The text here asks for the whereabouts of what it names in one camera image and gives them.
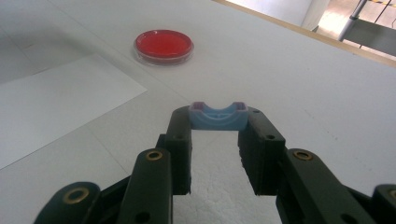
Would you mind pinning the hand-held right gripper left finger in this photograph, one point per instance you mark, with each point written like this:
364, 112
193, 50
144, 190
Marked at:
180, 155

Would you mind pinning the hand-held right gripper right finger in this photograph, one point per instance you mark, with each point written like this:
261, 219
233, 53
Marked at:
261, 155

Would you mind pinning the blue stamp cap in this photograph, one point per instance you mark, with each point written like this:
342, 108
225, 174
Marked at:
218, 121

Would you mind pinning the red petri dish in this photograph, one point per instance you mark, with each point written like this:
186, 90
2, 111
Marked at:
163, 45

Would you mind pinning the white metal desk frame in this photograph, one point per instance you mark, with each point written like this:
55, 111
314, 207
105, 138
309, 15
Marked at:
370, 37

